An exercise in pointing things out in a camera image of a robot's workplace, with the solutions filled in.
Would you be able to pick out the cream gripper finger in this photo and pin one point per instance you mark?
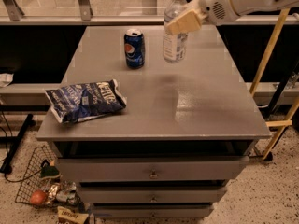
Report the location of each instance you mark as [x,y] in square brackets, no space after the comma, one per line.
[188,21]
[195,3]

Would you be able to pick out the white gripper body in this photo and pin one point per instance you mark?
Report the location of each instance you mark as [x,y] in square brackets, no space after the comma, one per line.
[214,4]

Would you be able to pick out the clear plastic water bottle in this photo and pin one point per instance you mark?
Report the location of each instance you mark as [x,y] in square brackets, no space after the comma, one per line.
[174,42]

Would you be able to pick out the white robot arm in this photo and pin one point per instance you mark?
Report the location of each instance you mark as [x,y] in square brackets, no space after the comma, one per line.
[245,7]

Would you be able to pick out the blue pepsi can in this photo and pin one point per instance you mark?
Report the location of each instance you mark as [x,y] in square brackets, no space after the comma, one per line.
[134,48]

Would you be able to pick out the grey drawer cabinet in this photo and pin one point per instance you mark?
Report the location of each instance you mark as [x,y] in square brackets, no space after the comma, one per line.
[199,107]

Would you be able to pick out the blue kettle chips bag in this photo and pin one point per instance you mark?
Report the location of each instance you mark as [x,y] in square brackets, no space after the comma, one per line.
[80,102]

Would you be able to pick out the top grey drawer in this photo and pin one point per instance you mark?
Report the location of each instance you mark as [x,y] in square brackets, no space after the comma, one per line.
[152,169]

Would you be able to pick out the grey drawer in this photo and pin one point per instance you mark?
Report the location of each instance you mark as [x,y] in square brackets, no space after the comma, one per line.
[152,194]
[152,169]
[152,211]

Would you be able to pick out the bottom grey drawer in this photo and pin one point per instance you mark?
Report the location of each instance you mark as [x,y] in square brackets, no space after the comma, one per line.
[152,211]

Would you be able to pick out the white crumpled paper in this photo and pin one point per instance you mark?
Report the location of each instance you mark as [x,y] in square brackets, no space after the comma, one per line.
[5,79]

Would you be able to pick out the middle grey drawer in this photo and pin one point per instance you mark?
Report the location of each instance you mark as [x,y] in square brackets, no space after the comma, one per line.
[152,194]

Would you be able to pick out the green sponge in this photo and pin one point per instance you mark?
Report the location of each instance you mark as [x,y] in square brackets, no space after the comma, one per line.
[49,172]

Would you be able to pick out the crumpled silver snack wrapper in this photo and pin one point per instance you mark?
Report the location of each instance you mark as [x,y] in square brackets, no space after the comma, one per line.
[63,193]

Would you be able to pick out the yellow snack bag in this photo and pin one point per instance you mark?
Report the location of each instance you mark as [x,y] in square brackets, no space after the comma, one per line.
[67,216]

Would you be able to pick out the orange fruit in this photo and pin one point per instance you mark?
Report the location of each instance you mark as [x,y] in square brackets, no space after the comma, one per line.
[38,197]

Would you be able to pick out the black metal stand leg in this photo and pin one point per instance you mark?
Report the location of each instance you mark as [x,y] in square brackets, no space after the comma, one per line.
[15,142]

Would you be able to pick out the black wire basket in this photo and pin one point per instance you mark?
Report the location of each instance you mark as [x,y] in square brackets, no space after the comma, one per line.
[41,157]

